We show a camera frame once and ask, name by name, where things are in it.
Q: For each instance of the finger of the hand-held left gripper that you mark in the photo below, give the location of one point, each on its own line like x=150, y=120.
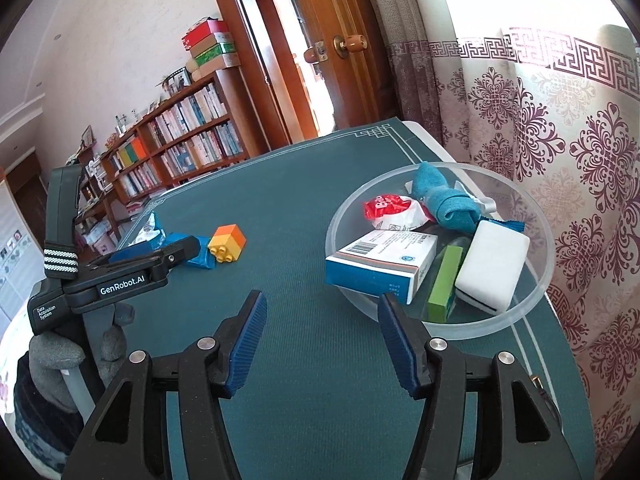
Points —
x=172, y=257

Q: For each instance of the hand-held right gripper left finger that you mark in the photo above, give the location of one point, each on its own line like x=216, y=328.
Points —
x=245, y=345

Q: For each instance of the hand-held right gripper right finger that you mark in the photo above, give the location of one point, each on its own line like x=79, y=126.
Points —
x=400, y=350

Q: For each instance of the green wooden block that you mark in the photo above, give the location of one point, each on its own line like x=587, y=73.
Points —
x=445, y=280

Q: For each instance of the white blue medicine box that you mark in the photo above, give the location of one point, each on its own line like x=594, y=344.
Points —
x=375, y=265

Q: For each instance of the clear plastic bowl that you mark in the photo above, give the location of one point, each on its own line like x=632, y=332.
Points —
x=500, y=325

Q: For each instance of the white sponge block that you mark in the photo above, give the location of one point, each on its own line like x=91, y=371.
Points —
x=492, y=265

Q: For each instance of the red white snack packet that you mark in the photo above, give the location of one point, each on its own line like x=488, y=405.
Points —
x=395, y=212

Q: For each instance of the teal cloth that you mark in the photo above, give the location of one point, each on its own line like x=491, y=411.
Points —
x=450, y=210

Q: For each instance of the person's left forearm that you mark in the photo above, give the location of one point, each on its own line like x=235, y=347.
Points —
x=45, y=435

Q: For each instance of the person's left hand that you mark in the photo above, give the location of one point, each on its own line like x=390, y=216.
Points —
x=52, y=355

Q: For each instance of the white plastic bag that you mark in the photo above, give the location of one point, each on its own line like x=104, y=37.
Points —
x=150, y=232

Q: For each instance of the small wooden shelf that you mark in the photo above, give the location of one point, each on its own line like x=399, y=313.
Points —
x=95, y=200

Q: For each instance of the dark wooden door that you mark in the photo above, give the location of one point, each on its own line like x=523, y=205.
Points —
x=30, y=185

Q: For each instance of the yellow orange toy brick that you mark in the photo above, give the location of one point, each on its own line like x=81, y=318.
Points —
x=227, y=242

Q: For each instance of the row of colourful books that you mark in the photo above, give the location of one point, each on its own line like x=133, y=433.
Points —
x=131, y=152

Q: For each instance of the wooden bookshelf with books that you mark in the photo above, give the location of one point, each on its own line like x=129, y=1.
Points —
x=200, y=130

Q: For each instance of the teal table mat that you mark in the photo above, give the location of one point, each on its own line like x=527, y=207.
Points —
x=300, y=210

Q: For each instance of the stack of cardboard boxes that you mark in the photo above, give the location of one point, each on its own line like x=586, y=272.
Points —
x=210, y=45

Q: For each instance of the round wooden door knob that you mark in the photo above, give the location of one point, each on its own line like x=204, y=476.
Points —
x=352, y=43
x=312, y=54

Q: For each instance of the patterned curtain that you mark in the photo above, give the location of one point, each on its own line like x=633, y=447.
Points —
x=550, y=110

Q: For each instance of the picture frame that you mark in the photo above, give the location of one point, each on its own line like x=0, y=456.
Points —
x=87, y=136

